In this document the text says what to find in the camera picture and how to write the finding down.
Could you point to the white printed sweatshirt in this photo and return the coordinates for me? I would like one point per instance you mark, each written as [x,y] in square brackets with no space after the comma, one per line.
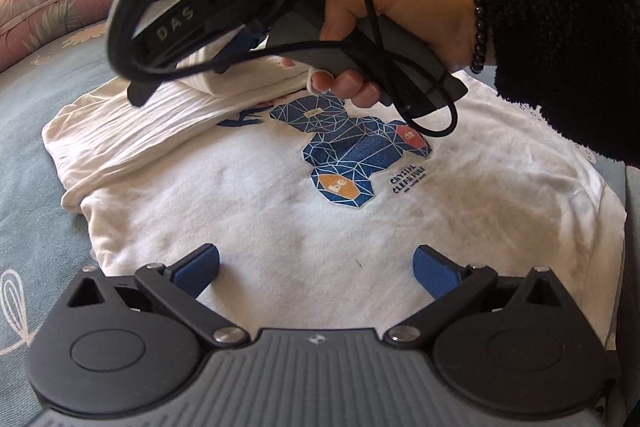
[250,207]

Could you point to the person's right forearm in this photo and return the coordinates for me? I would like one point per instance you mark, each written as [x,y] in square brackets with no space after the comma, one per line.
[565,42]

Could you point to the person's right hand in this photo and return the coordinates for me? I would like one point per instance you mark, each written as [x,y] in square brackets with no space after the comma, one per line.
[425,17]

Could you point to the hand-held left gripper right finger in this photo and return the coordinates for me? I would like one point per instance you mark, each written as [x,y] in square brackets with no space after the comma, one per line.
[435,271]

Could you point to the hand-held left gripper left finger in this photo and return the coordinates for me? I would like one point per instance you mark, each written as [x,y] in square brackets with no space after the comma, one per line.
[197,271]

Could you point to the white finger bandage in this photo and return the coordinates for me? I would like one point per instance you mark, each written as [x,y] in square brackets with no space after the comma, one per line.
[316,76]

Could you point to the bed with blue floral sheet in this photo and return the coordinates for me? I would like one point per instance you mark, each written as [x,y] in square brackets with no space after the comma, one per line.
[30,107]

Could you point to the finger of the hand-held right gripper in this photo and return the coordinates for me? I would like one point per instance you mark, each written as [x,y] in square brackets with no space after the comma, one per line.
[245,49]
[142,89]

